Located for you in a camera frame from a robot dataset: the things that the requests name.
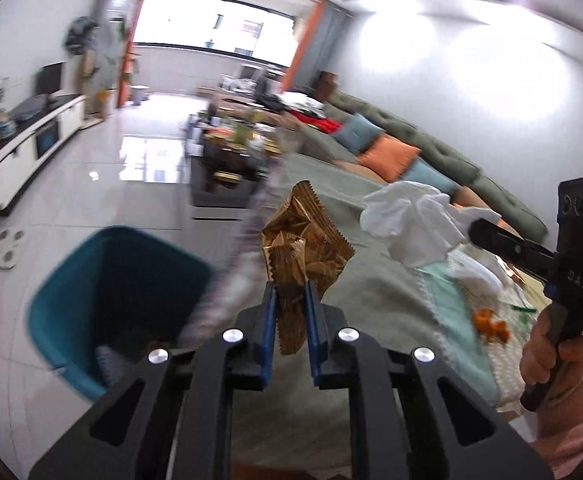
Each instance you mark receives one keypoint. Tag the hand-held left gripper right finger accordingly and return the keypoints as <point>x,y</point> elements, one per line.
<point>314,340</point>

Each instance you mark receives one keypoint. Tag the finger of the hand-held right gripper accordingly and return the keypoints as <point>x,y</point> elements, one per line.
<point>511,245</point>

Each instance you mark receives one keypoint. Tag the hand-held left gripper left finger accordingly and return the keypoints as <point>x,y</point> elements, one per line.
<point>270,330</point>

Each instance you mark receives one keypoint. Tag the gold snack wrapper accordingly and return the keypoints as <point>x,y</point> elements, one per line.
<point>296,240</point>

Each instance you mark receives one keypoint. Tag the white tissue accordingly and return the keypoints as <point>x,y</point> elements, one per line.
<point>411,220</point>

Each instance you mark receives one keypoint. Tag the teal plastic bin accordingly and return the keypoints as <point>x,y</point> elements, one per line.
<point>71,300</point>

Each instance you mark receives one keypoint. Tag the person's right forearm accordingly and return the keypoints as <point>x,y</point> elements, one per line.
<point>576,425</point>

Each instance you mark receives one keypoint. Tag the person's right hand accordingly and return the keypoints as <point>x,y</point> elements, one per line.
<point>571,360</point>

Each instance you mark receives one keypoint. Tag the orange cushion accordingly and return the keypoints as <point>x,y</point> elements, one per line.
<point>389,157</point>
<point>471,200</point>

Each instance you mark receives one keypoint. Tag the patterned tablecloth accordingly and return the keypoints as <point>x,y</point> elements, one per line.
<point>371,300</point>

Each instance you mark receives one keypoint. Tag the orange peel pieces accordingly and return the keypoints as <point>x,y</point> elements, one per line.
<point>491,327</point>

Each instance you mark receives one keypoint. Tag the green sofa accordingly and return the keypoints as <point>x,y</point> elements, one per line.
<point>461,170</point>

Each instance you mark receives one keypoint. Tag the blue cushion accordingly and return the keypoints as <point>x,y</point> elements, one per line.
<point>434,177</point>
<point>359,132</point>

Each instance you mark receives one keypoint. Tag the dark coffee table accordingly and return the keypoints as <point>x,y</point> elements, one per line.
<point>221,175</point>

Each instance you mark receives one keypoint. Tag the red cloth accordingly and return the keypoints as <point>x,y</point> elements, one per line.
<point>321,122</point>

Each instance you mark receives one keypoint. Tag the brown wooden box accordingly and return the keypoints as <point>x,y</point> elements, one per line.
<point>329,87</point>

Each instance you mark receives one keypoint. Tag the small white bin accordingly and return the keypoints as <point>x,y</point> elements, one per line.
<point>139,95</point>

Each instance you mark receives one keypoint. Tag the grey curtain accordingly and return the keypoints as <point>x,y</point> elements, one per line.
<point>329,40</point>

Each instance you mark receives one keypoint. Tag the white floor scale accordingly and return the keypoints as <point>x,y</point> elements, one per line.
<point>3,247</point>

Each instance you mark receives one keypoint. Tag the orange curtain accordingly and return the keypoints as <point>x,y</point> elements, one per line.
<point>304,45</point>
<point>134,35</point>

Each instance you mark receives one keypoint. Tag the white tv cabinet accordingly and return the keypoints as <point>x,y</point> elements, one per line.
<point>21,140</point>

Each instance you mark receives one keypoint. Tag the large window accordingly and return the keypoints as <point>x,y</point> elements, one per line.
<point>211,20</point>

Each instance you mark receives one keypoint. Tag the black television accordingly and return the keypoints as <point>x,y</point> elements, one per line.
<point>51,79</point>

